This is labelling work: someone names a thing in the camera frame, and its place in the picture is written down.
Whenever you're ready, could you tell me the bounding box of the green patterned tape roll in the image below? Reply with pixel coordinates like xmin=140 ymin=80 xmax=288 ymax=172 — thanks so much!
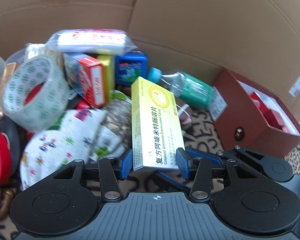
xmin=1 ymin=55 xmax=70 ymax=133

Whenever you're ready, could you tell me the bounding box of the brown wooden bracelet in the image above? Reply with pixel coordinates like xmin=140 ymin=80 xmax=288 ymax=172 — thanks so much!
xmin=0 ymin=187 xmax=16 ymax=222

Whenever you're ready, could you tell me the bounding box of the red playing card box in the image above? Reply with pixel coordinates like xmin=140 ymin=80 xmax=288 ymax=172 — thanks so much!
xmin=63 ymin=53 xmax=106 ymax=108

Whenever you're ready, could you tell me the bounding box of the yellow small box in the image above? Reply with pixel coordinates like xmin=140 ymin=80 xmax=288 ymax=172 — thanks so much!
xmin=97 ymin=54 xmax=115 ymax=104

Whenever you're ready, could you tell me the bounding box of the large red white gift box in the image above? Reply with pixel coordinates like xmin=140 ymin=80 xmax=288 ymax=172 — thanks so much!
xmin=249 ymin=92 xmax=289 ymax=133

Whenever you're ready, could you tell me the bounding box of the cardboard backdrop wall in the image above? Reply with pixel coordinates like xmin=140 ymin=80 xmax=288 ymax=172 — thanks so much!
xmin=0 ymin=0 xmax=300 ymax=120

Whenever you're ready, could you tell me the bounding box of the white patterned drawstring bag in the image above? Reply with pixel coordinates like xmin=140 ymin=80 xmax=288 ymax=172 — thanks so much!
xmin=20 ymin=109 xmax=108 ymax=190

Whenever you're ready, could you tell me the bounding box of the blue floss box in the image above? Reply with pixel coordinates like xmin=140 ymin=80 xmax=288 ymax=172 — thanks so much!
xmin=115 ymin=50 xmax=148 ymax=86

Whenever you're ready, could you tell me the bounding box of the plastic bag white roll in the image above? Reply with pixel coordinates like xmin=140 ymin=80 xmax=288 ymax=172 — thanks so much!
xmin=46 ymin=29 xmax=137 ymax=56

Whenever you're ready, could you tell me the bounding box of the dark red storage box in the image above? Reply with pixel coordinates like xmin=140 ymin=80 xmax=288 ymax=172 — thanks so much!
xmin=211 ymin=69 xmax=300 ymax=158

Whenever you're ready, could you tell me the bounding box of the yellow white medicine box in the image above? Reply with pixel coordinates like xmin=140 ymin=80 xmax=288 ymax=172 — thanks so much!
xmin=131 ymin=77 xmax=185 ymax=171

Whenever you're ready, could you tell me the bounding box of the green label water bottle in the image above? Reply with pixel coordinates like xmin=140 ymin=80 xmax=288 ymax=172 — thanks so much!
xmin=147 ymin=68 xmax=213 ymax=108

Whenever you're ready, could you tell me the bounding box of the patterned letter table mat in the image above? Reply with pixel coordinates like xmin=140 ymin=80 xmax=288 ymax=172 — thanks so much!
xmin=0 ymin=111 xmax=300 ymax=239

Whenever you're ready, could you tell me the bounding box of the brown football shaped pouch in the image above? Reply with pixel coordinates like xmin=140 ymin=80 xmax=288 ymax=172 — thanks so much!
xmin=175 ymin=98 xmax=193 ymax=125

